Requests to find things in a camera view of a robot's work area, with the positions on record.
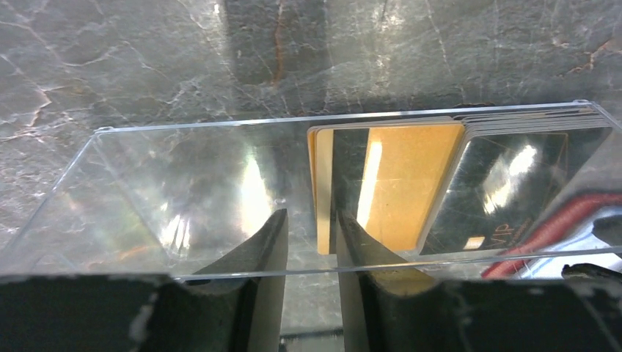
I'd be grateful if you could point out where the red leather card holder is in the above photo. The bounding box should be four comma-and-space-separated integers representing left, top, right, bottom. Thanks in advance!
505, 191, 621, 256

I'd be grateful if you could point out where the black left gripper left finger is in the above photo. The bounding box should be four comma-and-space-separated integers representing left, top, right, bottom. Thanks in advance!
1, 209, 288, 351

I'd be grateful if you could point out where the gold magnetic stripe card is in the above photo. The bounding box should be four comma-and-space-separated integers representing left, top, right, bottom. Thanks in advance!
307, 116, 465, 254

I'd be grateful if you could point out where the black VIP card stack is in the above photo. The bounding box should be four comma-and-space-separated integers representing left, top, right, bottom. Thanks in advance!
417, 107, 614, 255

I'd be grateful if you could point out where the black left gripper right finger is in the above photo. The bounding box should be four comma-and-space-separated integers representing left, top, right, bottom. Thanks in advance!
335, 212, 621, 351

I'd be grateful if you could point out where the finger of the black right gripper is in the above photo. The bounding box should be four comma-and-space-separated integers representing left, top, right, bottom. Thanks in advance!
561, 215, 621, 283

